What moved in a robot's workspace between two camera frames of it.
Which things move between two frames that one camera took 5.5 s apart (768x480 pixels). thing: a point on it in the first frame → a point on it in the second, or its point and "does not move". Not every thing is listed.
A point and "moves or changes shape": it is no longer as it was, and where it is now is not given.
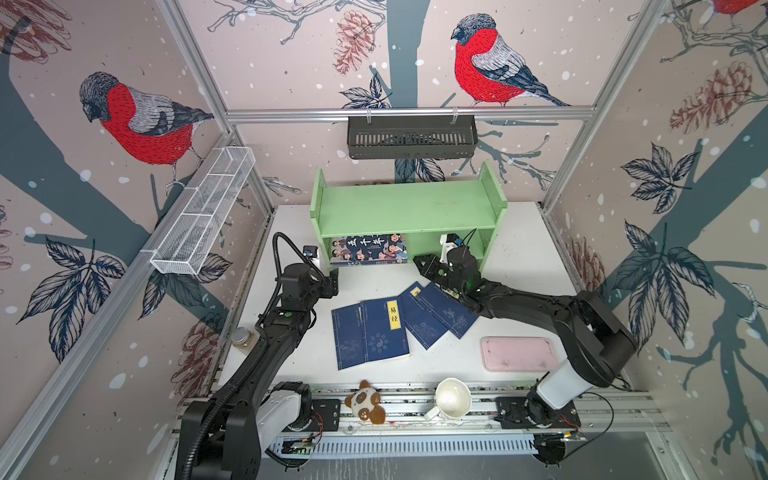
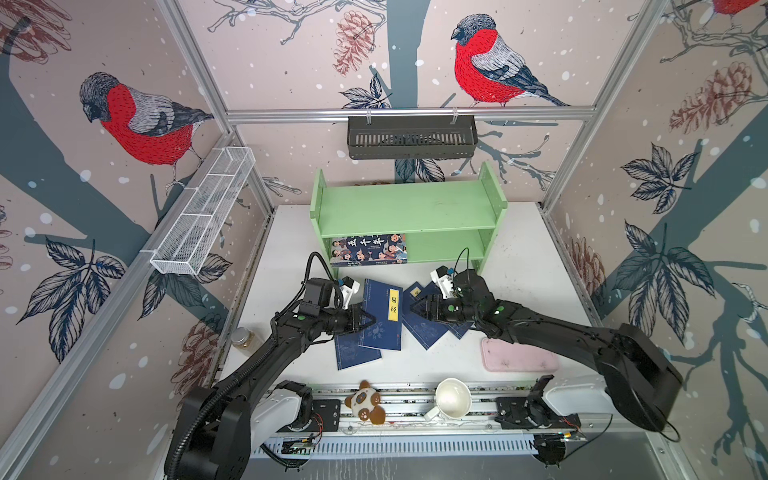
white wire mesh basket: [185, 247] does not move
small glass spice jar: [242, 337] does not move
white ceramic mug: [453, 399] does not move
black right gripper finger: [427, 265] → [420, 308]
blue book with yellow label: [383, 329] moves or changes shape
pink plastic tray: [519, 353] does not move
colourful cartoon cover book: [369, 249] does not move
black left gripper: [329, 284] → [354, 318]
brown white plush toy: [364, 402] does not move
